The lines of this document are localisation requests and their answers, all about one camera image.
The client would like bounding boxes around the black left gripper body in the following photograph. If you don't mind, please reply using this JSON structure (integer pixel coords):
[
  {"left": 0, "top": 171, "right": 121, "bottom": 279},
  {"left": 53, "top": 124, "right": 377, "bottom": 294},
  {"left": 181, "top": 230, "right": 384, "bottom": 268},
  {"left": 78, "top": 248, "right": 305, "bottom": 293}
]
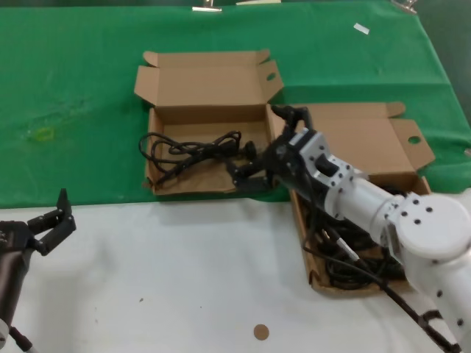
[{"left": 0, "top": 219, "right": 40, "bottom": 258}]

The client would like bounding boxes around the silver binder clip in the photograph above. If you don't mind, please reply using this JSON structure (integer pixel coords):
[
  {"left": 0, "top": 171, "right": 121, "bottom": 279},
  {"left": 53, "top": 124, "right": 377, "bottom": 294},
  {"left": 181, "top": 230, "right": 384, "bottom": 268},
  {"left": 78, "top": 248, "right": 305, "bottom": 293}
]
[
  {"left": 390, "top": 0, "right": 419, "bottom": 15},
  {"left": 191, "top": 0, "right": 224, "bottom": 14}
]

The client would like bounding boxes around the right arm black wrist cable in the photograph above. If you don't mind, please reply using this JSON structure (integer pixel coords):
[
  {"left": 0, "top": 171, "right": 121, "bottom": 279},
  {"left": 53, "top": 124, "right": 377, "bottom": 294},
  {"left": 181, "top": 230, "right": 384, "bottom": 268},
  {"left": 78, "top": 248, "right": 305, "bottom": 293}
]
[{"left": 303, "top": 198, "right": 463, "bottom": 353}]

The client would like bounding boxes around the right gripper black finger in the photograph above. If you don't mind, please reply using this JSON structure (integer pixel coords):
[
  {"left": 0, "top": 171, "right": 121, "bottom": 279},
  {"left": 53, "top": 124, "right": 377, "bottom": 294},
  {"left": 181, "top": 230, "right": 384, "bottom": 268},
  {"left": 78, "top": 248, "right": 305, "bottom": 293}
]
[
  {"left": 271, "top": 104, "right": 314, "bottom": 138},
  {"left": 226, "top": 159, "right": 275, "bottom": 193}
]

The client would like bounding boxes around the left arm black wrist cable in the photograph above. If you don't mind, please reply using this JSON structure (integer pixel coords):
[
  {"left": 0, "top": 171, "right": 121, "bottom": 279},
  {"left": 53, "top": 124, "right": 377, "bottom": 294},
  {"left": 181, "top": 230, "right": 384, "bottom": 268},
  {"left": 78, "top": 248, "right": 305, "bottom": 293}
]
[{"left": 9, "top": 326, "right": 38, "bottom": 353}]

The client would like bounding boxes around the cardboard box with torn rim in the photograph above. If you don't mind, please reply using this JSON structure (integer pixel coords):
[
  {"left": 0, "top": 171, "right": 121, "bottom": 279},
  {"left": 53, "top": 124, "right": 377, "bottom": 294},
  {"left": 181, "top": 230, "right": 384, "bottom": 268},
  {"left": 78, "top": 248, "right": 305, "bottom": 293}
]
[{"left": 132, "top": 49, "right": 284, "bottom": 196}]

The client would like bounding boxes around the arm black wrist cable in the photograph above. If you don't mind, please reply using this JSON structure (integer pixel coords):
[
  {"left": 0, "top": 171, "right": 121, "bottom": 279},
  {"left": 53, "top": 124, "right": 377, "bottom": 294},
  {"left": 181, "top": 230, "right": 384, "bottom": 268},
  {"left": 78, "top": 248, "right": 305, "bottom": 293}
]
[
  {"left": 9, "top": 326, "right": 38, "bottom": 353},
  {"left": 303, "top": 198, "right": 463, "bottom": 353}
]

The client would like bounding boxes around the single black power cable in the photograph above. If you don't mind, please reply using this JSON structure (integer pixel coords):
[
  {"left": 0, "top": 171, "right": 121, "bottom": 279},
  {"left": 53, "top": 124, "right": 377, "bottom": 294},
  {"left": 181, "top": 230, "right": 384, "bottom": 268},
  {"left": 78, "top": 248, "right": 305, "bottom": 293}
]
[{"left": 138, "top": 130, "right": 266, "bottom": 185}]

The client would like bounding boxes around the green table cloth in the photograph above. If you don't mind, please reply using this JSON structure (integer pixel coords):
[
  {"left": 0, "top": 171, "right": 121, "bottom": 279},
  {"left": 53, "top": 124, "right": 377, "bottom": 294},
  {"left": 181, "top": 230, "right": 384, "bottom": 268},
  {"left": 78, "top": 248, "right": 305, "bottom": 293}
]
[{"left": 0, "top": 2, "right": 471, "bottom": 209}]

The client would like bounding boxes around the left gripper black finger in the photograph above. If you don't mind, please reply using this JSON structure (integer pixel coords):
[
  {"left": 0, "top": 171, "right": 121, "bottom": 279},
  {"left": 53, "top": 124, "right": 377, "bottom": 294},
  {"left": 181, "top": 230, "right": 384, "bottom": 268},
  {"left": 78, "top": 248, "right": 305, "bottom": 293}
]
[
  {"left": 27, "top": 188, "right": 74, "bottom": 232},
  {"left": 35, "top": 216, "right": 77, "bottom": 257}
]

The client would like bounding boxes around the cardboard box with intact rim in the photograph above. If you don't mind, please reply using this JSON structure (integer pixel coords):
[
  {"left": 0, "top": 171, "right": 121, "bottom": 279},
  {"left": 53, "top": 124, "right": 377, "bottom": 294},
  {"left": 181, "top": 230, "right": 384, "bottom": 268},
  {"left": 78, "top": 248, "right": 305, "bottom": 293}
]
[{"left": 265, "top": 101, "right": 436, "bottom": 301}]

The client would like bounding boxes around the black power cable pile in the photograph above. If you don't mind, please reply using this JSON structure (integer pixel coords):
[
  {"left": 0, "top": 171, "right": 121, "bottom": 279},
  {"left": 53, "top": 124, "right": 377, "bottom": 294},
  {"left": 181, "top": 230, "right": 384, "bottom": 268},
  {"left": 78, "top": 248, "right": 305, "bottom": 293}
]
[{"left": 303, "top": 183, "right": 410, "bottom": 292}]

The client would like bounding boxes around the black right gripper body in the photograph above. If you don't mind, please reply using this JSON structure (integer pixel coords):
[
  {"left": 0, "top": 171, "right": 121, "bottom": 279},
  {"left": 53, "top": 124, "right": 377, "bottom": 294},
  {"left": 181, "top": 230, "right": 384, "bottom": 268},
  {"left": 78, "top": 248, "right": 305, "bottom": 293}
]
[{"left": 263, "top": 135, "right": 332, "bottom": 218}]

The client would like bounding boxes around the yellow green ring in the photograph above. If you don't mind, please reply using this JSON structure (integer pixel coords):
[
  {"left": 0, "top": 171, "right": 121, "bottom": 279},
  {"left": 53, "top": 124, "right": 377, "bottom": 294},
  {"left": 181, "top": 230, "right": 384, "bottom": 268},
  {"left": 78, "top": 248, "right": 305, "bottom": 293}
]
[{"left": 35, "top": 127, "right": 56, "bottom": 143}]

